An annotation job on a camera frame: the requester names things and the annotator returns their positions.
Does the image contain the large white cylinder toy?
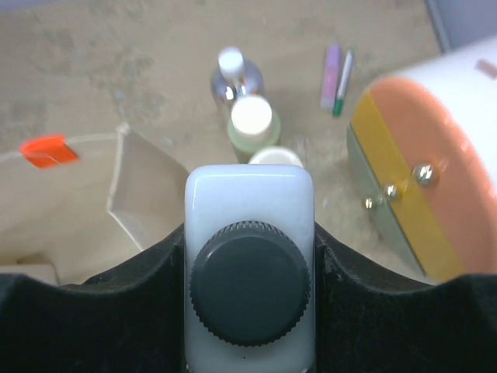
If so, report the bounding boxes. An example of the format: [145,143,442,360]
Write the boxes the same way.
[346,37,496,281]

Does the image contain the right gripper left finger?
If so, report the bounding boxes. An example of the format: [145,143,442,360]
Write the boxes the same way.
[1,228,184,372]

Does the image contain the green white pen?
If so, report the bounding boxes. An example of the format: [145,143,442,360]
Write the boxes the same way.
[332,48,353,117]

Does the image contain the beige canvas tote bag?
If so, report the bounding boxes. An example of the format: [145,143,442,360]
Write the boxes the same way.
[1,124,188,285]

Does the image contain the cream jar round lid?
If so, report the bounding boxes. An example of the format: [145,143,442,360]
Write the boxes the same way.
[248,146,304,168]

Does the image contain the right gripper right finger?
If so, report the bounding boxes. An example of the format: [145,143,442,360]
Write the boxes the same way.
[315,227,496,372]

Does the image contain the white bottle black cap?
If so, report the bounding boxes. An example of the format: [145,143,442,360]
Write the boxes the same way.
[183,164,316,372]
[0,263,59,286]

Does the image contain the clear bottle white cap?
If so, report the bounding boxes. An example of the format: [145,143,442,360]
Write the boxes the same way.
[210,47,265,130]

